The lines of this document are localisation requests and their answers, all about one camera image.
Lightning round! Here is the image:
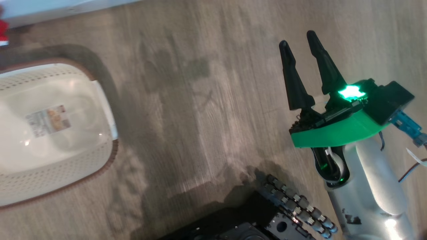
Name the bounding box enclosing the red garment with white trim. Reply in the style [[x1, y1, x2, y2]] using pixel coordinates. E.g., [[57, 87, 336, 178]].
[[0, 19, 9, 46]]

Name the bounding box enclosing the black cable with blue plug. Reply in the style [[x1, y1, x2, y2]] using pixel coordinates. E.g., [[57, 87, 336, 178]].
[[379, 112, 427, 184]]

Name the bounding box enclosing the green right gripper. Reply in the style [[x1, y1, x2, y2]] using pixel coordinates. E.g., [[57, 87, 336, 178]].
[[279, 30, 391, 148]]

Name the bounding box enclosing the white washing machine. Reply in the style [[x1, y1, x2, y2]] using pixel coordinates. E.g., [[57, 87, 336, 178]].
[[0, 0, 140, 29]]

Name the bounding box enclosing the paper sticker inside basket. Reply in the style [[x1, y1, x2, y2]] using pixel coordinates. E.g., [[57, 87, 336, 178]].
[[25, 105, 71, 138]]

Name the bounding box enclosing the white perforated laundry basket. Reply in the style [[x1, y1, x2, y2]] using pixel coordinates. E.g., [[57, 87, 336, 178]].
[[0, 59, 119, 210]]

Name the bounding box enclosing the grey roller omni wheel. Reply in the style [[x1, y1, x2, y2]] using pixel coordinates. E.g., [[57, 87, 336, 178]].
[[259, 174, 338, 240]]

